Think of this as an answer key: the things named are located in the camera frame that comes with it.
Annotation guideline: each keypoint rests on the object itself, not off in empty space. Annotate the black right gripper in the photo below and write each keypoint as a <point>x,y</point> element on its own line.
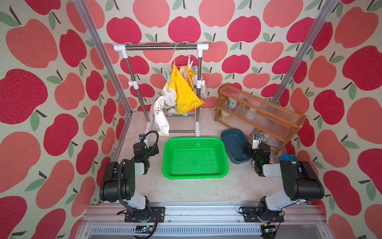
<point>257,150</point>

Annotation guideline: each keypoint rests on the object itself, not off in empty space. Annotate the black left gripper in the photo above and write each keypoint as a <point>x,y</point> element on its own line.
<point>143,148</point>

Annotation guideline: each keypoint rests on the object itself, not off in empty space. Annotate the white dinosaur print jacket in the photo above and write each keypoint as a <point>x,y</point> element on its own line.
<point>166,103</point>

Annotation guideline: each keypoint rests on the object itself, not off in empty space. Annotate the yellow jacket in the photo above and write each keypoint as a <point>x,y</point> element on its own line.
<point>181,83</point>

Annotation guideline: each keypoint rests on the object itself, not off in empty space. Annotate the blue-green clothespin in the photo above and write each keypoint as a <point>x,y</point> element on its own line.
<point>167,76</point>

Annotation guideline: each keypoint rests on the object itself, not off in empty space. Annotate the white clothespin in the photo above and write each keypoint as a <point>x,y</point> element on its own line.
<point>190,62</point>

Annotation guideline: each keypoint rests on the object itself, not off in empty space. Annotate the pink wire hanger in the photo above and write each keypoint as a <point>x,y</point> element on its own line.
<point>174,55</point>

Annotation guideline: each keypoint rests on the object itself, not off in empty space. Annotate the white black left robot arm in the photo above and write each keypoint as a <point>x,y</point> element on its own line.
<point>119,185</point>

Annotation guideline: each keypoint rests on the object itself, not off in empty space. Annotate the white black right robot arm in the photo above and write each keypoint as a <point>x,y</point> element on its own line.
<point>300,184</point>

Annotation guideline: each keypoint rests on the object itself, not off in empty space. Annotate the packaged item on shelf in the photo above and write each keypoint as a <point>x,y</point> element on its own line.
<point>265,135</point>

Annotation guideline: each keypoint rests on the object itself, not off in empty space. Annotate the blue round object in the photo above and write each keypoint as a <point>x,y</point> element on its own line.
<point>288,157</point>

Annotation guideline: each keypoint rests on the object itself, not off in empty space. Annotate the wooden glass shelf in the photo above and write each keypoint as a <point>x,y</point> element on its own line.
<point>280,123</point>

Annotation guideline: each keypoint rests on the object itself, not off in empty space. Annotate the dark blue plastic bin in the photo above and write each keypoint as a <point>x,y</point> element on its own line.
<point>234,140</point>

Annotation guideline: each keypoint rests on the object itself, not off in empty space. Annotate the white frosted cup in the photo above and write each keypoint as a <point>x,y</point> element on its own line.
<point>251,113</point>

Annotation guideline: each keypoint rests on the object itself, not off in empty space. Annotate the green plastic basket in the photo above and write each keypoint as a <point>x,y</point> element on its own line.
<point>194,158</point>

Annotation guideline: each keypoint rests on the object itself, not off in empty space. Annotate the yellow white jar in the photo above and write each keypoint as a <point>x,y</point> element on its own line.
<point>225,116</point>

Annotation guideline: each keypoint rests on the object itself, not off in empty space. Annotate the green patterned cup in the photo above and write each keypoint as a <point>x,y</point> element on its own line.
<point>231,103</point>

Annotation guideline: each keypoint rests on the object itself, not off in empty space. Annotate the steel white clothes rack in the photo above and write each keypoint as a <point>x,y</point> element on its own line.
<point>200,47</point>

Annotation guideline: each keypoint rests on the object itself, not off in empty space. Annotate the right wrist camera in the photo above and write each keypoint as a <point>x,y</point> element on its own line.
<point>257,140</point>

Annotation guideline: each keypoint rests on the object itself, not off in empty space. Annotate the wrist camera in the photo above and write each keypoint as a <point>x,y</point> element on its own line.
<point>142,137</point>
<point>257,140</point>

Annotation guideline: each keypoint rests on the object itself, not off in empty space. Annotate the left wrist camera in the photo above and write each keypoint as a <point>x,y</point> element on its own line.
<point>142,137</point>

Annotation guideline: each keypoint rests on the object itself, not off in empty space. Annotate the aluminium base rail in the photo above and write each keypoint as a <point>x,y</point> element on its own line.
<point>204,220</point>

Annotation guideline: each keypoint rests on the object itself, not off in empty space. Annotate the left aluminium frame post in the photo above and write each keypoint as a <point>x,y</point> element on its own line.
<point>86,17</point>

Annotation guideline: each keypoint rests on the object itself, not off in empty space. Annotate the aluminium frame post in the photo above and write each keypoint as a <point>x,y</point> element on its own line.
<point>86,17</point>
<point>317,25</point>

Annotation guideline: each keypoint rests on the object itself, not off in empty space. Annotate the right aluminium frame post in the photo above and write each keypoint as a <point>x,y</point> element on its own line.
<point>317,25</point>

